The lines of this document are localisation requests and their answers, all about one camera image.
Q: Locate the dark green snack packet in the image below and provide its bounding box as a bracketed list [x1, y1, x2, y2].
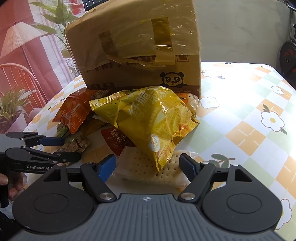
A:
[57, 123, 90, 153]

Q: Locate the yellow corn chips bag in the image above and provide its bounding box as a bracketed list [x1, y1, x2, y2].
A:
[89, 86, 199, 171]

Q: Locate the brown cardboard box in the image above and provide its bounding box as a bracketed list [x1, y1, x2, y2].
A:
[66, 1, 201, 96]

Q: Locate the orange chips bag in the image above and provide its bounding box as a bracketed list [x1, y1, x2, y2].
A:
[52, 87, 98, 134]

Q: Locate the floral checkered tablecloth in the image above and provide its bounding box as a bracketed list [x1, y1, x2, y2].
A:
[0, 61, 296, 241]

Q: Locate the red dried fruit packet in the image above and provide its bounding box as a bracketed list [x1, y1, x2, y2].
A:
[101, 126, 136, 156]

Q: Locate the orange white biscuit pack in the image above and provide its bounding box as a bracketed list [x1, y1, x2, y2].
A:
[176, 92, 199, 116]

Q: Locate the black exercise bike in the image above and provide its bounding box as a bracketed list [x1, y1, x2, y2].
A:
[279, 1, 296, 89]

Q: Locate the person's left hand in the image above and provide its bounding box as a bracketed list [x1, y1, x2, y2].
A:
[0, 172, 27, 201]

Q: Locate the clear cracker pack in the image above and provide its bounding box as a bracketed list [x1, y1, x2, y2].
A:
[114, 147, 197, 188]

